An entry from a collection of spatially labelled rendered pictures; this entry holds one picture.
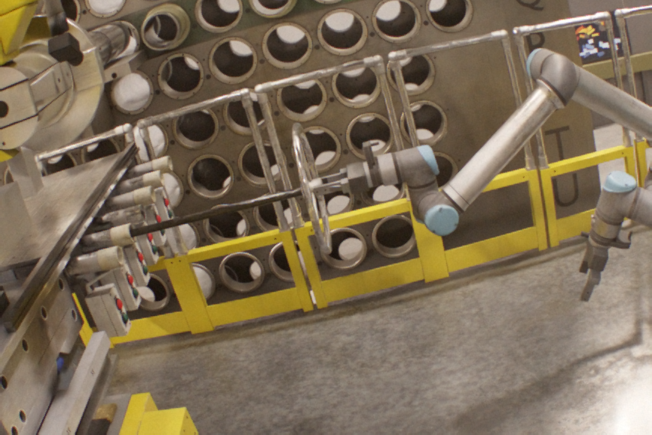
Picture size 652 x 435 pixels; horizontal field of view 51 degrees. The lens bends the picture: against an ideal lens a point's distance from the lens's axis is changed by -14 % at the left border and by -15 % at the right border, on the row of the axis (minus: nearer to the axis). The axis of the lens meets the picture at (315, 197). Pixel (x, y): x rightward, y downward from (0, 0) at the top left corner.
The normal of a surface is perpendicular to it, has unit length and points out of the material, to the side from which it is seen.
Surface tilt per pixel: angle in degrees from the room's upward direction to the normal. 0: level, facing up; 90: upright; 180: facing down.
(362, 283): 90
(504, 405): 0
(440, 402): 0
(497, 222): 90
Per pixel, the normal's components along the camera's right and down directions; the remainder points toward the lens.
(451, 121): 0.00, 0.35
